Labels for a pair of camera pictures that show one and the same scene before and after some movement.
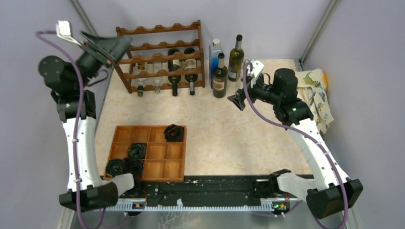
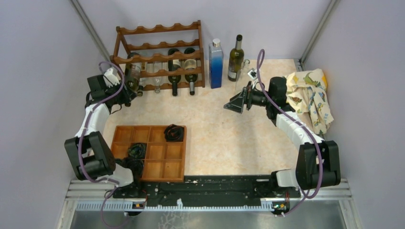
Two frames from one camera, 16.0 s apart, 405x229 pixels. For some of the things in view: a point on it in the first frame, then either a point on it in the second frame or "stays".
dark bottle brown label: x=220 y=77 → x=132 y=74
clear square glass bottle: x=157 y=80 stays
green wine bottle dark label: x=190 y=64 stays
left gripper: x=107 y=51 → x=127 y=96
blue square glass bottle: x=214 y=49 stays
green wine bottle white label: x=174 y=79 stays
